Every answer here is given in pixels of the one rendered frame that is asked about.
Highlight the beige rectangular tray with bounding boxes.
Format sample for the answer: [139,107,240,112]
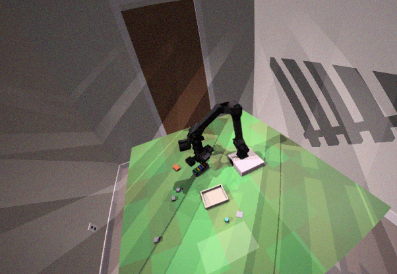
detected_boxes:
[200,184,229,210]

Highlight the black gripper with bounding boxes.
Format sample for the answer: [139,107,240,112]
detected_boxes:
[185,145,214,167]

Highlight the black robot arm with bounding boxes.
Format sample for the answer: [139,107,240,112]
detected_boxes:
[178,100,250,162]

